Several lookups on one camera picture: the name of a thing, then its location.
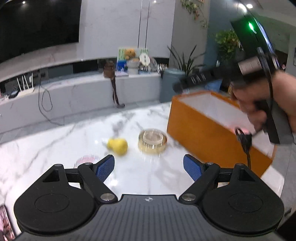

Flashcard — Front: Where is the pink round compact mirror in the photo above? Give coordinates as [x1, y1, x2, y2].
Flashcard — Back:
[74, 155, 100, 168]

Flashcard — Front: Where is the yellow bulb squeeze bottle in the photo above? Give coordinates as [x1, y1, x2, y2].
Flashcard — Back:
[107, 138, 128, 156]

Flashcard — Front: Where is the gold round compact case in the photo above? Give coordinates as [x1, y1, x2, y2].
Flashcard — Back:
[138, 129, 168, 154]

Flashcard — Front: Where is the person right hand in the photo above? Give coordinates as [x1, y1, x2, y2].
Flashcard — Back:
[232, 70, 296, 133]

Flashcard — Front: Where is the green vine plant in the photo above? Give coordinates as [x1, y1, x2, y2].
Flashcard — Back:
[215, 30, 242, 62]

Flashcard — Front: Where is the orange cardboard storage box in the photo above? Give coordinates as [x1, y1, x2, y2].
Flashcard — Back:
[166, 91, 276, 176]

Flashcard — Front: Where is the long-leaf potted plant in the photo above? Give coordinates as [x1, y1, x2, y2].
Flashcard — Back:
[167, 45, 205, 77]

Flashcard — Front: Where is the white marble tv console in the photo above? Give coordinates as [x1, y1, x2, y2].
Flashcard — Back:
[1, 73, 161, 133]

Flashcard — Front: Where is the grey pedal trash bin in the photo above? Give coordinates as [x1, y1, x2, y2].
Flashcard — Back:
[159, 68, 185, 103]

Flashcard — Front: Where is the green illustrated poster board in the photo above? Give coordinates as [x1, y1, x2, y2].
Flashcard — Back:
[116, 47, 150, 72]

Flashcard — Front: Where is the white wifi router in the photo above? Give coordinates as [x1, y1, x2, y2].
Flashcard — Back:
[16, 73, 34, 96]

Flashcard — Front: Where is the round paper fan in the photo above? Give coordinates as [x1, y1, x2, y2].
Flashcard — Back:
[139, 52, 151, 67]

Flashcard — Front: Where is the teddy bear plush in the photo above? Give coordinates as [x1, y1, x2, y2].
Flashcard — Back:
[125, 48, 137, 60]

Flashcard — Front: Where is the large black television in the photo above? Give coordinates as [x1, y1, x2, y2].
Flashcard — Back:
[1, 0, 82, 62]

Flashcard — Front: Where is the black power cable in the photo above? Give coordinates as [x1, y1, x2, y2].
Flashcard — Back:
[38, 76, 64, 126]

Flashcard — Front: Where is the brown leather camera bag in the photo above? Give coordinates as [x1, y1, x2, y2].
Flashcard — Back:
[103, 61, 115, 79]

